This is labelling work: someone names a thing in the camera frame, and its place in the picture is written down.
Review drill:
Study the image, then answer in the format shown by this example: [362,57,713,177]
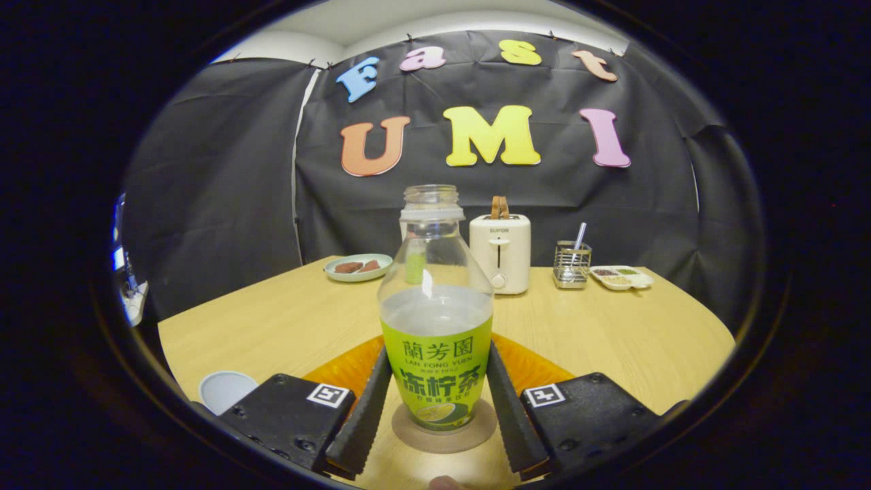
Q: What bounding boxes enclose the white cup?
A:
[199,370,259,416]

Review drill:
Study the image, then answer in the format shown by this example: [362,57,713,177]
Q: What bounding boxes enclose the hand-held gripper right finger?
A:
[486,333,664,475]

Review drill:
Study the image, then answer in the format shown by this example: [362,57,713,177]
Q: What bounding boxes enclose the wire mesh holder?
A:
[553,240,593,290]

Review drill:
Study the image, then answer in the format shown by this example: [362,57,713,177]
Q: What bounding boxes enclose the wooden table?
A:
[158,255,737,490]

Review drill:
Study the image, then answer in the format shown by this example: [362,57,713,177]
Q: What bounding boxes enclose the pale green plate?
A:
[324,253,394,283]

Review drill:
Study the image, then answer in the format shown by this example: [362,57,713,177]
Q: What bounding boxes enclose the round brown coaster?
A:
[391,398,498,455]

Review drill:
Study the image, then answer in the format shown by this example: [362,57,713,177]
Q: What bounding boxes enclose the white divided dish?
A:
[589,265,655,292]

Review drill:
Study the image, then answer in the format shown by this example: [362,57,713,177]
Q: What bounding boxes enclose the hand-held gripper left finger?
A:
[218,336,394,477]

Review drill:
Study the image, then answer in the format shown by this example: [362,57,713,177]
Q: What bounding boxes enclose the small capped green drink bottle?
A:
[403,225,427,285]

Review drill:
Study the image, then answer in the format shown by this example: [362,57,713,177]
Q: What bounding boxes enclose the juice bottle with green label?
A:
[378,184,495,432]

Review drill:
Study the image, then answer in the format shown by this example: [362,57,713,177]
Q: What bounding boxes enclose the cream toaster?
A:
[469,214,531,295]

